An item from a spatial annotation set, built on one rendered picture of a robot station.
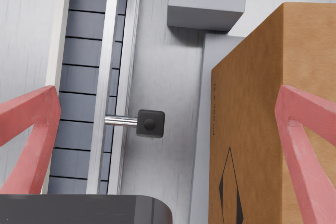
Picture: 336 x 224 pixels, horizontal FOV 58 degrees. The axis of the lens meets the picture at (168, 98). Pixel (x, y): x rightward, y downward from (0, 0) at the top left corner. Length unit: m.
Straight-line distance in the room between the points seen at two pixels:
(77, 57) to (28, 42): 0.11
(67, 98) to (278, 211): 0.32
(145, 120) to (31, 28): 0.27
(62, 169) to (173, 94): 0.19
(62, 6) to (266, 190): 0.33
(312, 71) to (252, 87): 0.06
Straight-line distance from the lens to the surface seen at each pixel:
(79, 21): 0.45
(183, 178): 0.48
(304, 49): 0.20
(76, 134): 0.43
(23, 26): 0.53
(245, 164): 0.27
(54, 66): 0.41
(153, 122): 0.30
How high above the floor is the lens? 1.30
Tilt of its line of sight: 86 degrees down
